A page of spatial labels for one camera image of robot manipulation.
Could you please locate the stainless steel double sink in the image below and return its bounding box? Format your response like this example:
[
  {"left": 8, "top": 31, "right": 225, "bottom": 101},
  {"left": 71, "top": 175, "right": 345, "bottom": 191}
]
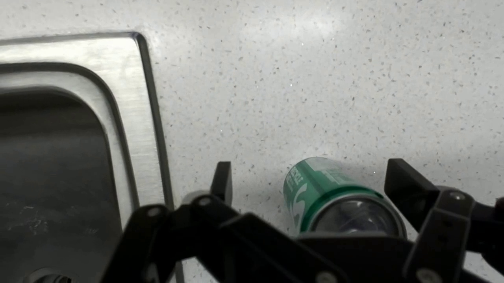
[{"left": 0, "top": 31, "right": 186, "bottom": 283}]

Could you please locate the metal sink drain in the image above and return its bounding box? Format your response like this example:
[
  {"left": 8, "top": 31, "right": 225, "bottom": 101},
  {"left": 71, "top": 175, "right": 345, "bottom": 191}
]
[{"left": 25, "top": 270, "right": 73, "bottom": 283}]

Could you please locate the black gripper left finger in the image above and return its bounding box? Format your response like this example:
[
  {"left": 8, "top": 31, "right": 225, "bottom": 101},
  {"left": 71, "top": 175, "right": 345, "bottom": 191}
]
[{"left": 101, "top": 161, "right": 337, "bottom": 283}]

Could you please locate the green soda can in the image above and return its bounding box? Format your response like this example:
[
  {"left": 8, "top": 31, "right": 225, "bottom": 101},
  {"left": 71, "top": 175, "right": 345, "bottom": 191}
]
[{"left": 282, "top": 156, "right": 408, "bottom": 241}]

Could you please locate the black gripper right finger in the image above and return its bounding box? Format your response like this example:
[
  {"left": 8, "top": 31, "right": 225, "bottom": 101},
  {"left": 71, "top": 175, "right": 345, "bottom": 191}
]
[{"left": 383, "top": 158, "right": 504, "bottom": 283}]

